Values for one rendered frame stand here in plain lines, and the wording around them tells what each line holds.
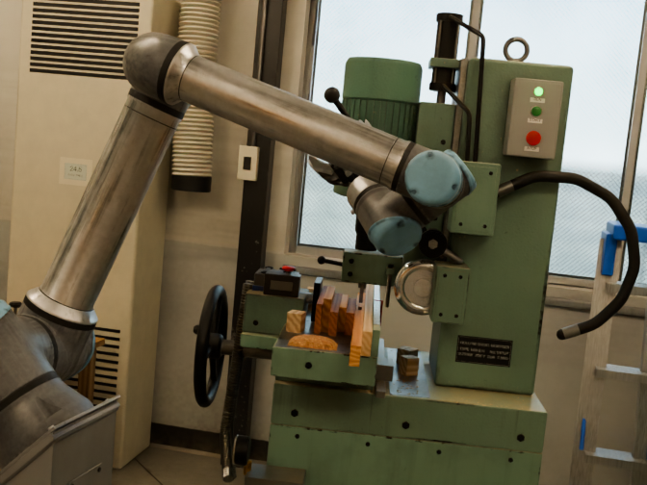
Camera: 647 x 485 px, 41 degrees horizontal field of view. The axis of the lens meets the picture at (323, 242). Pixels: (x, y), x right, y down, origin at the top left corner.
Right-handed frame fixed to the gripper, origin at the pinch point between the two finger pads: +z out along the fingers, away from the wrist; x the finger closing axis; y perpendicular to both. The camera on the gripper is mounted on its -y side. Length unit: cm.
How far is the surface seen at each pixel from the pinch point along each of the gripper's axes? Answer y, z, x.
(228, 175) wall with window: -85, 129, 48
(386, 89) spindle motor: 0.4, 4.9, -14.8
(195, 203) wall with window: -87, 130, 66
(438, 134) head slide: -11.7, -3.0, -18.9
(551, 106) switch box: -11.3, -15.9, -40.3
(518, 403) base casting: -48, -48, -1
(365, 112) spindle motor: -1.0, 4.5, -8.4
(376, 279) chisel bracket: -29.0, -12.9, 10.6
